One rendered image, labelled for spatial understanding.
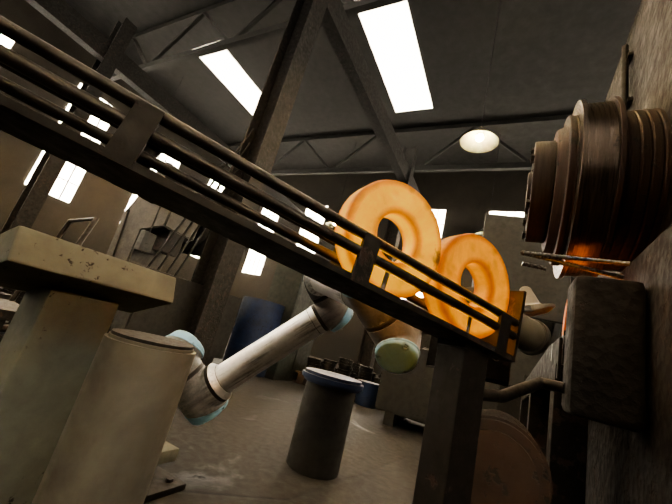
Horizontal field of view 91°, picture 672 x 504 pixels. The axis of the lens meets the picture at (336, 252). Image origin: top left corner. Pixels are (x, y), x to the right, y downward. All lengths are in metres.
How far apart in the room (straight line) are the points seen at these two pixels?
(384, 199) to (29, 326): 0.51
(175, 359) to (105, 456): 0.12
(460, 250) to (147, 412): 0.46
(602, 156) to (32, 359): 1.06
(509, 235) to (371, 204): 3.46
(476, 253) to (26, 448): 0.69
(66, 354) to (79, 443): 0.16
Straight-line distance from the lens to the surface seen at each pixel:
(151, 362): 0.49
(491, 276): 0.55
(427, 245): 0.46
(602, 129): 0.95
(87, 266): 0.59
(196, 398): 1.38
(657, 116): 1.04
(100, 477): 0.53
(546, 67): 9.80
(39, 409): 0.66
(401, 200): 0.44
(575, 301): 0.73
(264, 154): 3.98
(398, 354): 0.72
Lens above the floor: 0.57
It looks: 15 degrees up
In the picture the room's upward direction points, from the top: 15 degrees clockwise
